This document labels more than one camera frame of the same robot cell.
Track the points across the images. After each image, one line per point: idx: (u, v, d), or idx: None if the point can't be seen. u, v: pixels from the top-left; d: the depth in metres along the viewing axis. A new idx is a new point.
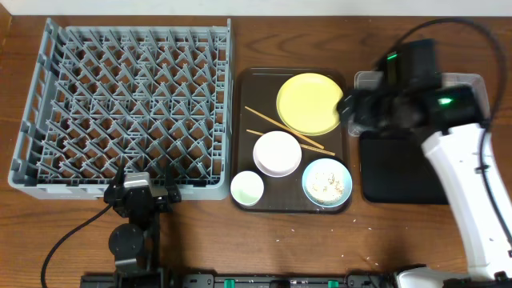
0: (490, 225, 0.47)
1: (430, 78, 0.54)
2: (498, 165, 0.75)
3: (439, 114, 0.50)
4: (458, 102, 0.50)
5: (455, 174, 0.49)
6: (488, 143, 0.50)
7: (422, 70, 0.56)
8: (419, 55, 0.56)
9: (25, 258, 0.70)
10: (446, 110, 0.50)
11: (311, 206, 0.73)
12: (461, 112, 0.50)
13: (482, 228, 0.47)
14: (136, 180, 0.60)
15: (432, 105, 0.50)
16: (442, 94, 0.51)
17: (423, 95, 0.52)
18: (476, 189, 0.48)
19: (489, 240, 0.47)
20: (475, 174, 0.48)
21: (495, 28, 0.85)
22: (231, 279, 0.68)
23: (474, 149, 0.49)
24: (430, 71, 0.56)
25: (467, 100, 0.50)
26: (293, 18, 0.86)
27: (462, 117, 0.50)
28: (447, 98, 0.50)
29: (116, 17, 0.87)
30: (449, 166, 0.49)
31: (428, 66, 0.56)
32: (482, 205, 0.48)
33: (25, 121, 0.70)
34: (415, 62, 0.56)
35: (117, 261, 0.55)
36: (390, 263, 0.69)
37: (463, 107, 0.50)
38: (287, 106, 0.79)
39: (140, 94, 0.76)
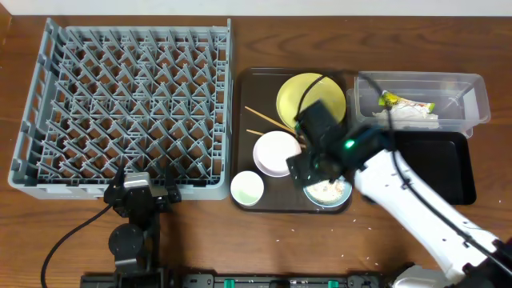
0: (438, 227, 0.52)
1: (333, 133, 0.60)
2: (500, 165, 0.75)
3: (353, 157, 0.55)
4: (362, 142, 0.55)
5: (393, 196, 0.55)
6: (402, 160, 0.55)
7: (326, 123, 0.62)
8: (316, 116, 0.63)
9: (25, 258, 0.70)
10: (356, 151, 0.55)
11: (311, 206, 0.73)
12: (370, 150, 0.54)
13: (434, 234, 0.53)
14: (136, 181, 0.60)
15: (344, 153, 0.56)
16: (345, 141, 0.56)
17: (334, 146, 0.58)
18: (410, 203, 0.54)
19: (442, 241, 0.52)
20: (405, 190, 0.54)
21: (495, 29, 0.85)
22: (231, 279, 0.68)
23: (392, 170, 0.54)
24: (327, 123, 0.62)
25: (369, 137, 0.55)
26: (293, 18, 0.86)
27: (370, 151, 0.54)
28: (350, 141, 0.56)
29: (116, 17, 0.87)
30: (383, 192, 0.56)
31: (324, 121, 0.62)
32: (422, 214, 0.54)
33: (25, 121, 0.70)
34: (312, 121, 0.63)
35: (117, 261, 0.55)
36: (390, 263, 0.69)
37: (370, 145, 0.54)
38: (287, 105, 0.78)
39: (140, 94, 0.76)
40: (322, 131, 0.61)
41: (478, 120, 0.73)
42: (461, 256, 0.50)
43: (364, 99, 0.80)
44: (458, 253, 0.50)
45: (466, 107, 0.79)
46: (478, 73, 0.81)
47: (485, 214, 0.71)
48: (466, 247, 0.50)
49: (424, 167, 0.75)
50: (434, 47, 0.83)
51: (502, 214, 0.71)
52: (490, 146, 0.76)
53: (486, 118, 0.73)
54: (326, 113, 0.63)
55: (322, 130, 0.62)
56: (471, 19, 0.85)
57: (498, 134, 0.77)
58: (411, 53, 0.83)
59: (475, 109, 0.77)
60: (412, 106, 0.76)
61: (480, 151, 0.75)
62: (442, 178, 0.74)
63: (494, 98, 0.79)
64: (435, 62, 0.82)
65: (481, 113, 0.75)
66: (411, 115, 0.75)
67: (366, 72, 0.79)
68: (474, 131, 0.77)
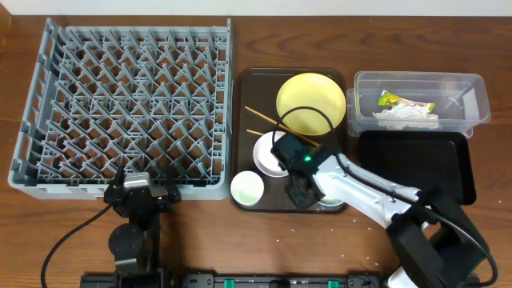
0: (371, 196, 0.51)
1: (299, 157, 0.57)
2: (501, 165, 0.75)
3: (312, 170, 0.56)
4: (316, 156, 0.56)
5: (338, 188, 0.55)
6: (344, 157, 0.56)
7: (295, 146, 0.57)
8: (285, 146, 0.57)
9: (25, 258, 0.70)
10: (312, 166, 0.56)
11: (311, 206, 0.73)
12: (324, 160, 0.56)
13: (371, 205, 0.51)
14: (136, 180, 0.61)
15: (305, 171, 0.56)
16: (304, 161, 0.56)
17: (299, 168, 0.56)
18: (347, 184, 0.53)
19: (377, 204, 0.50)
20: (346, 177, 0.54)
21: (494, 28, 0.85)
22: (231, 279, 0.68)
23: (336, 164, 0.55)
24: (294, 146, 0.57)
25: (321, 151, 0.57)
26: (294, 18, 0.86)
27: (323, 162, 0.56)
28: (307, 158, 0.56)
29: (116, 17, 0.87)
30: (327, 186, 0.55)
31: (292, 145, 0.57)
32: (358, 192, 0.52)
33: (25, 121, 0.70)
34: (281, 148, 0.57)
35: (117, 261, 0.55)
36: (390, 263, 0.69)
37: (322, 158, 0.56)
38: (287, 106, 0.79)
39: (140, 94, 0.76)
40: (291, 157, 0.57)
41: (478, 120, 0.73)
42: (391, 210, 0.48)
43: (364, 99, 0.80)
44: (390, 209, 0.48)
45: (466, 107, 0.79)
46: (478, 73, 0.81)
47: (485, 214, 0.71)
48: (394, 202, 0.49)
49: (424, 166, 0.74)
50: (434, 47, 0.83)
51: (502, 214, 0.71)
52: (490, 146, 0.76)
53: (486, 118, 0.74)
54: (293, 137, 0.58)
55: (290, 155, 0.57)
56: (471, 19, 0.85)
57: (498, 134, 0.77)
58: (412, 53, 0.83)
59: (476, 109, 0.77)
60: (412, 106, 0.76)
61: (480, 151, 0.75)
62: (443, 178, 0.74)
63: (494, 98, 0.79)
64: (435, 62, 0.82)
65: (481, 113, 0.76)
66: (411, 115, 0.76)
67: (366, 72, 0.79)
68: (474, 131, 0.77)
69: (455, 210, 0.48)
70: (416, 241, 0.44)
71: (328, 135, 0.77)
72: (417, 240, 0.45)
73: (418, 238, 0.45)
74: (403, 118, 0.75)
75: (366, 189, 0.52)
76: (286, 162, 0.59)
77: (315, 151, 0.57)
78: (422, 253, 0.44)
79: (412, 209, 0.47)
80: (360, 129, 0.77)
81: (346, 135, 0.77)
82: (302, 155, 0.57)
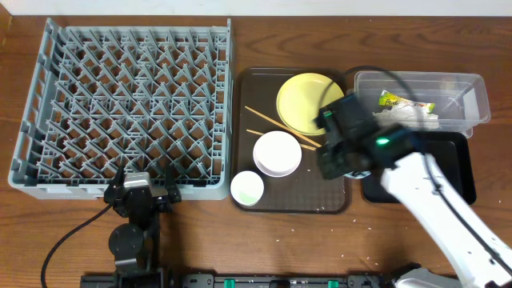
0: (464, 239, 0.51)
1: (365, 126, 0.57)
2: (502, 165, 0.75)
3: (382, 157, 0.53)
4: (393, 140, 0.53)
5: (415, 201, 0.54)
6: (434, 165, 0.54)
7: (357, 116, 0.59)
8: (347, 109, 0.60)
9: (25, 258, 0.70)
10: (386, 151, 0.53)
11: (310, 206, 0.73)
12: (402, 153, 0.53)
13: (457, 246, 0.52)
14: (136, 181, 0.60)
15: (374, 154, 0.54)
16: (380, 142, 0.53)
17: (364, 144, 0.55)
18: (449, 218, 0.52)
19: (468, 254, 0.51)
20: (434, 195, 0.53)
21: (494, 28, 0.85)
22: (231, 279, 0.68)
23: (424, 174, 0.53)
24: (358, 115, 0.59)
25: (403, 136, 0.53)
26: (293, 18, 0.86)
27: (404, 151, 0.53)
28: (384, 139, 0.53)
29: (116, 17, 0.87)
30: (410, 198, 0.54)
31: (352, 110, 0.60)
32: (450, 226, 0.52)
33: (25, 121, 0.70)
34: (341, 111, 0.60)
35: (117, 261, 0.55)
36: (390, 263, 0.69)
37: (402, 146, 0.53)
38: (287, 106, 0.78)
39: (140, 94, 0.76)
40: (352, 124, 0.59)
41: (478, 120, 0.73)
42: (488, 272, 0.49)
43: (364, 99, 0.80)
44: (488, 272, 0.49)
45: (466, 107, 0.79)
46: (478, 73, 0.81)
47: (484, 214, 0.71)
48: (492, 264, 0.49)
49: None
50: (434, 47, 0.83)
51: (502, 214, 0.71)
52: (490, 147, 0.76)
53: (486, 118, 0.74)
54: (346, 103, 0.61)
55: (351, 124, 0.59)
56: (471, 19, 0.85)
57: (497, 135, 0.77)
58: (412, 54, 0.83)
59: (475, 109, 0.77)
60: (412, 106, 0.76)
61: (479, 151, 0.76)
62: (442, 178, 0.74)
63: (494, 98, 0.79)
64: (435, 62, 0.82)
65: (480, 113, 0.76)
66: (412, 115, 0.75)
67: (364, 72, 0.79)
68: (474, 131, 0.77)
69: None
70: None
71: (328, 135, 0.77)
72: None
73: None
74: (403, 118, 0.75)
75: (451, 218, 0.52)
76: (346, 129, 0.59)
77: (394, 133, 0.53)
78: None
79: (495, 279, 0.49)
80: None
81: None
82: (366, 128, 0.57)
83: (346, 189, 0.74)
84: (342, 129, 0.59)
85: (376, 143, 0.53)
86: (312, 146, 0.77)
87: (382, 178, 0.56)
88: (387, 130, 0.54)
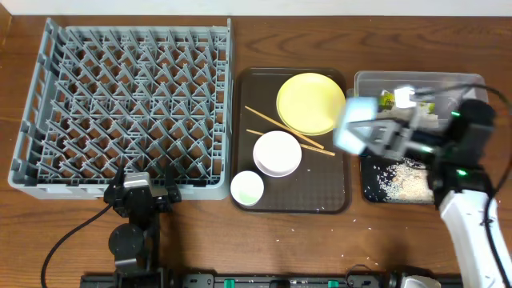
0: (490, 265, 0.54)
1: (470, 154, 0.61)
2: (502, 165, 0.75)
3: (453, 181, 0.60)
4: (471, 172, 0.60)
5: (470, 227, 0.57)
6: (494, 207, 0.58)
7: (470, 145, 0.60)
8: (481, 133, 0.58)
9: (24, 259, 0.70)
10: (455, 180, 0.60)
11: (311, 206, 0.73)
12: (475, 188, 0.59)
13: (484, 268, 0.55)
14: (136, 180, 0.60)
15: (449, 176, 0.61)
16: (479, 179, 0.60)
17: (446, 166, 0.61)
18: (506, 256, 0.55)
19: (486, 278, 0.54)
20: (480, 227, 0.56)
21: (494, 28, 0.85)
22: (231, 279, 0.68)
23: (479, 206, 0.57)
24: (473, 145, 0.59)
25: (478, 180, 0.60)
26: (293, 18, 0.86)
27: (474, 189, 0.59)
28: (463, 171, 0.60)
29: (117, 17, 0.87)
30: (461, 224, 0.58)
31: (474, 143, 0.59)
32: (482, 251, 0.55)
33: (25, 121, 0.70)
34: (465, 133, 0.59)
35: (117, 261, 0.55)
36: (390, 263, 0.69)
37: (475, 183, 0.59)
38: (290, 108, 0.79)
39: (140, 94, 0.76)
40: (455, 147, 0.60)
41: None
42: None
43: None
44: (491, 270, 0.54)
45: None
46: (478, 74, 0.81)
47: None
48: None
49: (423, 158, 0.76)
50: (433, 47, 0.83)
51: (501, 214, 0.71)
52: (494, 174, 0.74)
53: None
54: (482, 143, 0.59)
55: (466, 147, 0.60)
56: (470, 19, 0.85)
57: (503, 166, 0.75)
58: (411, 54, 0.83)
59: None
60: None
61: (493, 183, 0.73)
62: None
63: (494, 98, 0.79)
64: (434, 62, 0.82)
65: None
66: None
67: (366, 72, 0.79)
68: None
69: None
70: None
71: (328, 135, 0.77)
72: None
73: None
74: None
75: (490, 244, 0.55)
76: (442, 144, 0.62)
77: (474, 171, 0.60)
78: None
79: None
80: None
81: None
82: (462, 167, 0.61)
83: (346, 190, 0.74)
84: (452, 138, 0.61)
85: (478, 176, 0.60)
86: (313, 146, 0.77)
87: (444, 201, 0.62)
88: (468, 166, 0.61)
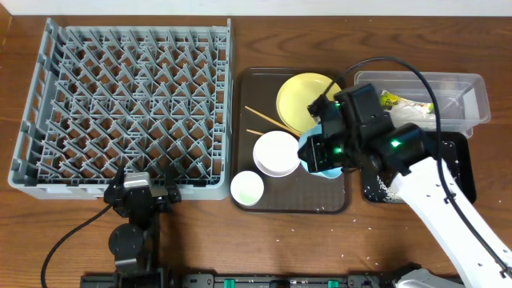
0: (476, 251, 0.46)
1: (378, 122, 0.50)
2: (502, 165, 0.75)
3: (391, 159, 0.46)
4: (405, 138, 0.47)
5: (430, 211, 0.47)
6: (446, 170, 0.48)
7: (370, 110, 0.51)
8: (363, 102, 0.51)
9: (25, 259, 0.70)
10: (396, 154, 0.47)
11: (310, 206, 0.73)
12: (416, 154, 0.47)
13: (466, 257, 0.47)
14: (136, 181, 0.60)
15: (384, 155, 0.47)
16: (416, 136, 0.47)
17: (373, 145, 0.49)
18: (482, 230, 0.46)
19: (478, 265, 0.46)
20: (445, 206, 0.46)
21: (494, 28, 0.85)
22: (231, 279, 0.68)
23: (437, 180, 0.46)
24: (372, 110, 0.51)
25: (416, 138, 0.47)
26: (293, 18, 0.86)
27: (416, 156, 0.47)
28: (394, 142, 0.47)
29: (116, 17, 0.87)
30: (421, 206, 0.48)
31: (371, 109, 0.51)
32: (463, 236, 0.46)
33: (25, 121, 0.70)
34: (360, 105, 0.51)
35: (117, 261, 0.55)
36: (390, 263, 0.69)
37: (416, 147, 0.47)
38: (297, 110, 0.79)
39: (140, 94, 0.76)
40: (365, 120, 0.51)
41: (478, 120, 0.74)
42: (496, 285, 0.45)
43: None
44: (478, 254, 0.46)
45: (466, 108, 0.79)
46: (478, 74, 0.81)
47: (484, 214, 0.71)
48: (502, 277, 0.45)
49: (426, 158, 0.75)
50: (433, 47, 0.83)
51: (502, 214, 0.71)
52: (494, 174, 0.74)
53: (486, 118, 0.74)
54: (376, 102, 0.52)
55: (364, 118, 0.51)
56: (471, 19, 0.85)
57: (503, 166, 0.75)
58: (412, 54, 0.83)
59: (475, 109, 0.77)
60: (412, 106, 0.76)
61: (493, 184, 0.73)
62: None
63: (494, 98, 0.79)
64: (434, 62, 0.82)
65: (479, 114, 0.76)
66: (411, 115, 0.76)
67: (365, 72, 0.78)
68: (474, 131, 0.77)
69: None
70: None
71: None
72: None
73: None
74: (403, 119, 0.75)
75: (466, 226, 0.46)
76: (354, 126, 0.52)
77: (406, 134, 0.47)
78: None
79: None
80: None
81: None
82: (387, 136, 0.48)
83: (346, 190, 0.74)
84: (353, 121, 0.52)
85: (413, 134, 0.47)
86: None
87: (391, 180, 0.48)
88: (398, 131, 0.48)
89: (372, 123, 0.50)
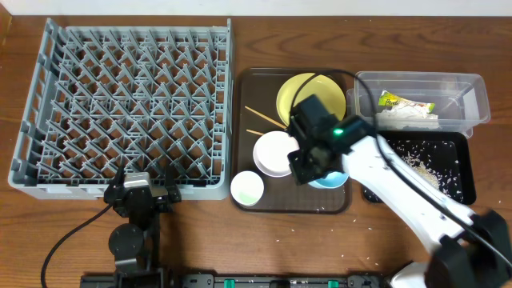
0: (419, 203, 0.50)
1: (326, 118, 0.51)
2: (503, 165, 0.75)
3: (338, 146, 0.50)
4: (346, 126, 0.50)
5: (379, 176, 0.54)
6: (384, 142, 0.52)
7: (318, 113, 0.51)
8: (310, 106, 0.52)
9: (24, 259, 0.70)
10: (340, 141, 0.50)
11: (311, 206, 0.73)
12: (358, 138, 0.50)
13: (415, 210, 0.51)
14: (136, 181, 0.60)
15: (330, 143, 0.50)
16: (354, 121, 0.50)
17: (322, 137, 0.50)
18: (425, 186, 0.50)
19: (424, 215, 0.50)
20: (386, 170, 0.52)
21: (494, 28, 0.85)
22: (231, 279, 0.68)
23: (375, 152, 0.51)
24: (320, 112, 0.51)
25: (357, 124, 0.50)
26: (293, 18, 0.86)
27: (358, 138, 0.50)
28: (336, 130, 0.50)
29: (116, 17, 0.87)
30: (371, 174, 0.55)
31: (318, 111, 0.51)
32: (407, 192, 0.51)
33: (25, 121, 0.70)
34: (304, 110, 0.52)
35: (117, 261, 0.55)
36: (390, 263, 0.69)
37: (357, 133, 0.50)
38: None
39: (140, 94, 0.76)
40: (315, 123, 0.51)
41: (478, 120, 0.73)
42: (440, 230, 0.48)
43: (364, 99, 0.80)
44: (422, 206, 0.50)
45: (466, 108, 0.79)
46: (478, 74, 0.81)
47: None
48: (443, 220, 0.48)
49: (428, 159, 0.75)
50: (433, 48, 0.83)
51: (502, 214, 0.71)
52: (494, 174, 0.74)
53: (486, 118, 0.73)
54: (321, 103, 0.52)
55: (314, 122, 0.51)
56: (471, 20, 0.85)
57: (503, 166, 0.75)
58: (411, 54, 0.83)
59: (475, 109, 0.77)
60: (412, 106, 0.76)
61: (494, 184, 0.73)
62: (440, 175, 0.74)
63: (494, 98, 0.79)
64: (434, 62, 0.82)
65: (479, 114, 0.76)
66: (411, 115, 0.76)
67: (365, 73, 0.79)
68: (474, 131, 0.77)
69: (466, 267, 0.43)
70: (459, 268, 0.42)
71: None
72: (461, 266, 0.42)
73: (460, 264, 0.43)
74: (403, 118, 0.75)
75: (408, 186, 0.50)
76: (305, 130, 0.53)
77: (347, 122, 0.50)
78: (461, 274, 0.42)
79: (463, 232, 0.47)
80: None
81: None
82: (330, 125, 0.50)
83: (346, 189, 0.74)
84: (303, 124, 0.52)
85: (352, 120, 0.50)
86: None
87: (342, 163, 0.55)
88: (341, 122, 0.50)
89: (322, 120, 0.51)
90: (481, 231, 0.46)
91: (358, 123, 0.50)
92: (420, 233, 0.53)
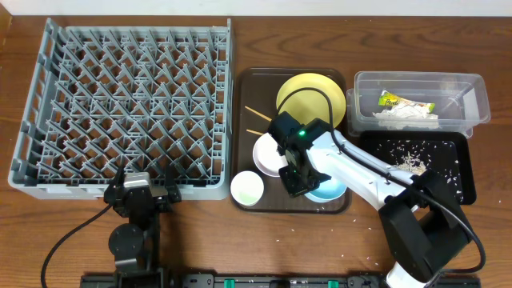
0: (367, 176, 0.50)
1: (294, 127, 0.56)
2: (503, 165, 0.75)
3: (303, 145, 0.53)
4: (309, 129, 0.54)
5: (330, 165, 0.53)
6: (339, 135, 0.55)
7: (290, 125, 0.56)
8: (282, 120, 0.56)
9: (24, 259, 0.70)
10: (306, 141, 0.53)
11: (311, 206, 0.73)
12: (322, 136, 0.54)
13: (366, 186, 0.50)
14: (136, 181, 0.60)
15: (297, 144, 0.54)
16: (317, 123, 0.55)
17: (290, 142, 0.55)
18: (369, 159, 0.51)
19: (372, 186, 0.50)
20: (338, 154, 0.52)
21: (494, 28, 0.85)
22: (231, 279, 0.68)
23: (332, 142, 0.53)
24: (290, 124, 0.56)
25: (318, 125, 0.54)
26: (293, 18, 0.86)
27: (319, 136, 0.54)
28: (301, 131, 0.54)
29: (116, 17, 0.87)
30: (321, 164, 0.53)
31: (289, 123, 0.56)
32: (355, 171, 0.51)
33: (25, 121, 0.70)
34: (276, 124, 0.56)
35: (117, 261, 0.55)
36: (390, 263, 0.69)
37: (319, 133, 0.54)
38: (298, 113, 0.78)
39: (140, 94, 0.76)
40: (286, 133, 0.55)
41: (478, 120, 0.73)
42: (385, 192, 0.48)
43: (364, 99, 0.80)
44: (370, 178, 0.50)
45: (466, 108, 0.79)
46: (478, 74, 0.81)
47: (484, 214, 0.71)
48: (387, 184, 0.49)
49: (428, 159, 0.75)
50: (433, 48, 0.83)
51: (502, 214, 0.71)
52: (494, 174, 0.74)
53: (486, 118, 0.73)
54: (290, 115, 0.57)
55: (285, 131, 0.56)
56: (471, 20, 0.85)
57: (503, 166, 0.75)
58: (412, 54, 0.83)
59: (475, 109, 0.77)
60: (412, 106, 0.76)
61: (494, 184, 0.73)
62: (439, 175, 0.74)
63: (494, 98, 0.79)
64: (434, 62, 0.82)
65: (479, 114, 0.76)
66: (411, 115, 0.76)
67: (365, 72, 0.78)
68: (474, 131, 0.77)
69: (413, 226, 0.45)
70: (406, 223, 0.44)
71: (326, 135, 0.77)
72: (406, 222, 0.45)
73: (410, 223, 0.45)
74: (403, 118, 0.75)
75: (358, 166, 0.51)
76: (279, 142, 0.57)
77: (311, 126, 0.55)
78: (410, 231, 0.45)
79: (406, 191, 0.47)
80: (360, 129, 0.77)
81: (346, 134, 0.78)
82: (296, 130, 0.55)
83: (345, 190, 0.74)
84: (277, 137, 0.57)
85: (314, 124, 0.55)
86: None
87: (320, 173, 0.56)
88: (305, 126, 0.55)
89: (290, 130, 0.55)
90: (422, 190, 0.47)
91: (319, 126, 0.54)
92: (370, 202, 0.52)
